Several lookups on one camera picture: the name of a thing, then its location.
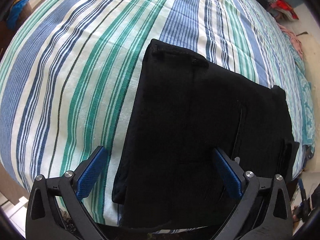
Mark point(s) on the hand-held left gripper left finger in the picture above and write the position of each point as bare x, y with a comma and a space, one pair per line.
88, 177

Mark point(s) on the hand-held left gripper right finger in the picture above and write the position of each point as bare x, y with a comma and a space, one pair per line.
228, 177

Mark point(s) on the black pants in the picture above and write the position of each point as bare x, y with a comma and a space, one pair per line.
187, 117

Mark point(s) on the striped bed sheet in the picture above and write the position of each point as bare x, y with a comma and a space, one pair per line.
75, 80

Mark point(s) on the large teal patterned pillow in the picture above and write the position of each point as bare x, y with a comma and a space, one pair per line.
308, 115

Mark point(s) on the small teal patterned pillow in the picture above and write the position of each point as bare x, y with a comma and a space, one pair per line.
299, 65

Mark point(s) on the cream padded headboard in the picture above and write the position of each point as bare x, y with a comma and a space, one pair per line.
310, 55

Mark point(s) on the pink cloth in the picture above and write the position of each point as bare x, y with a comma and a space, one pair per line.
292, 36

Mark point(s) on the dark wooden furniture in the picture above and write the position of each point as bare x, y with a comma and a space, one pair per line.
7, 37

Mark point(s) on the red clothes pile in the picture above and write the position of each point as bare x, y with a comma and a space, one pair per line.
282, 6

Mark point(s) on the blue bag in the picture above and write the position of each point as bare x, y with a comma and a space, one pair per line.
17, 10

